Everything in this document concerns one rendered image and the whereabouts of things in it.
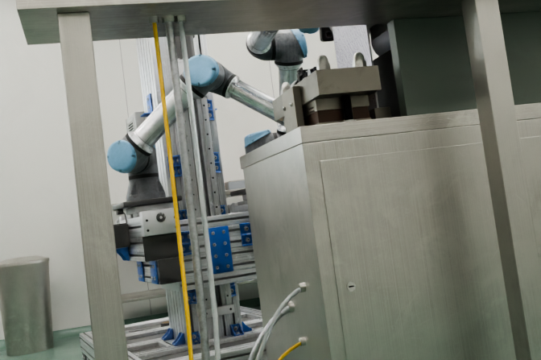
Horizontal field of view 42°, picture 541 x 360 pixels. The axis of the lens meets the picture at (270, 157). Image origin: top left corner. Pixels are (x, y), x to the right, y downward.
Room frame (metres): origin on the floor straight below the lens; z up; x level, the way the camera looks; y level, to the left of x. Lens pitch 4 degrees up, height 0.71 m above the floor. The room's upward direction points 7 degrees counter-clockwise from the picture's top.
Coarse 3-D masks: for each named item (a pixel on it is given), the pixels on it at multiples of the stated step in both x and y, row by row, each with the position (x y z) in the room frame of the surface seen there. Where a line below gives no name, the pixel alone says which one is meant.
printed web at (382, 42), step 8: (376, 24) 2.01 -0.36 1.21; (384, 24) 1.96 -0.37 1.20; (336, 32) 2.00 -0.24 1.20; (344, 32) 1.95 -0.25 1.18; (376, 32) 2.02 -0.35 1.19; (384, 32) 1.97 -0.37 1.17; (336, 40) 2.01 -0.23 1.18; (376, 40) 2.03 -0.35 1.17; (384, 40) 1.98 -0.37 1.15; (376, 48) 2.05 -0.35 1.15; (384, 48) 2.01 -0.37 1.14
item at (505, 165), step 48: (480, 0) 1.55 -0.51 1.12; (480, 48) 1.56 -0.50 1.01; (96, 96) 1.32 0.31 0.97; (480, 96) 1.58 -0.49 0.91; (96, 144) 1.32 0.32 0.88; (96, 192) 1.32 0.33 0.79; (96, 240) 1.31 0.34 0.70; (528, 240) 1.56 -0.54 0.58; (96, 288) 1.31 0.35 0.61; (528, 288) 1.55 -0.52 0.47; (96, 336) 1.31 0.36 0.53; (528, 336) 1.55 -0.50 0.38
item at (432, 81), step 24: (408, 24) 1.70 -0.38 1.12; (432, 24) 1.72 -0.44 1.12; (456, 24) 1.74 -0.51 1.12; (504, 24) 1.77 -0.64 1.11; (528, 24) 1.79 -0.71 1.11; (408, 48) 1.70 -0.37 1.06; (432, 48) 1.72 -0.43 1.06; (456, 48) 1.73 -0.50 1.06; (528, 48) 1.79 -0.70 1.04; (408, 72) 1.70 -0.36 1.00; (432, 72) 1.71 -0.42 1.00; (456, 72) 1.73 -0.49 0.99; (528, 72) 1.79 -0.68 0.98; (408, 96) 1.69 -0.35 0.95; (432, 96) 1.71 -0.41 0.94; (456, 96) 1.73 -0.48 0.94; (528, 96) 1.78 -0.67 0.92
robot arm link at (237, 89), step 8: (232, 72) 2.62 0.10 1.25; (232, 80) 2.58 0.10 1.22; (224, 88) 2.59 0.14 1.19; (232, 88) 2.59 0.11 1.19; (240, 88) 2.58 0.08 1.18; (248, 88) 2.58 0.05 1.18; (224, 96) 2.61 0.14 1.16; (232, 96) 2.60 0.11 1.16; (240, 96) 2.59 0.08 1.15; (248, 96) 2.58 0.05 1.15; (256, 96) 2.57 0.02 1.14; (264, 96) 2.58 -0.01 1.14; (248, 104) 2.59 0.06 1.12; (256, 104) 2.57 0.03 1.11; (264, 104) 2.57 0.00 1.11; (272, 104) 2.56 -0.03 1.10; (264, 112) 2.58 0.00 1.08; (272, 112) 2.56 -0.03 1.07
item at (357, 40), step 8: (352, 32) 1.89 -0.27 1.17; (360, 32) 1.84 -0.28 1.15; (368, 32) 1.80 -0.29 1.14; (344, 40) 1.96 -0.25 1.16; (352, 40) 1.90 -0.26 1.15; (360, 40) 1.85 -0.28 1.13; (368, 40) 1.80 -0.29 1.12; (336, 48) 2.02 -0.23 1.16; (344, 48) 1.96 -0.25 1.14; (352, 48) 1.91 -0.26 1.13; (360, 48) 1.86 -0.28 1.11; (368, 48) 1.81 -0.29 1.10; (344, 56) 1.97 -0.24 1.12; (352, 56) 1.92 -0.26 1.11; (368, 56) 1.82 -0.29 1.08; (344, 64) 1.98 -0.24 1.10; (352, 64) 1.92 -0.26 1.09; (368, 64) 1.82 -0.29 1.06
